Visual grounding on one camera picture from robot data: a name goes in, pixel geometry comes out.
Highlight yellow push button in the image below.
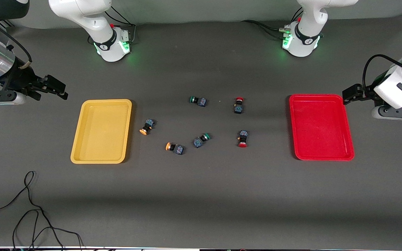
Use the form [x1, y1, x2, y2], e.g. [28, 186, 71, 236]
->
[166, 142, 184, 155]
[139, 119, 155, 136]

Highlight red plastic tray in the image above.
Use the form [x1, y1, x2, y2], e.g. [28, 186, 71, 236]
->
[289, 94, 355, 161]

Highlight yellow plastic tray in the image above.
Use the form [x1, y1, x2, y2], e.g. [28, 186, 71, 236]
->
[70, 99, 132, 164]

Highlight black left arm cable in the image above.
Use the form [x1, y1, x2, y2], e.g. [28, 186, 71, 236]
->
[362, 54, 402, 92]

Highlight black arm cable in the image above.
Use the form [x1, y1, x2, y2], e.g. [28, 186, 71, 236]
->
[362, 54, 402, 92]
[0, 13, 33, 68]

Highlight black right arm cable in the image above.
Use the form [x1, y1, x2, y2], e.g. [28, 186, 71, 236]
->
[0, 13, 33, 68]

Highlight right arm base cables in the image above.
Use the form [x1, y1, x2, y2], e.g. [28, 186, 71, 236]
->
[88, 6, 137, 45]

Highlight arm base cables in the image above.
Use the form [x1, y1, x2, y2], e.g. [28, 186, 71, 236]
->
[88, 6, 137, 45]
[242, 7, 304, 41]

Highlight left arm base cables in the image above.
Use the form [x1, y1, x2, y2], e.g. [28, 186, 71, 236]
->
[242, 7, 304, 41]

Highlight loose black cable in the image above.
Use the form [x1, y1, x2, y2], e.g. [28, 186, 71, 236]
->
[0, 171, 83, 251]

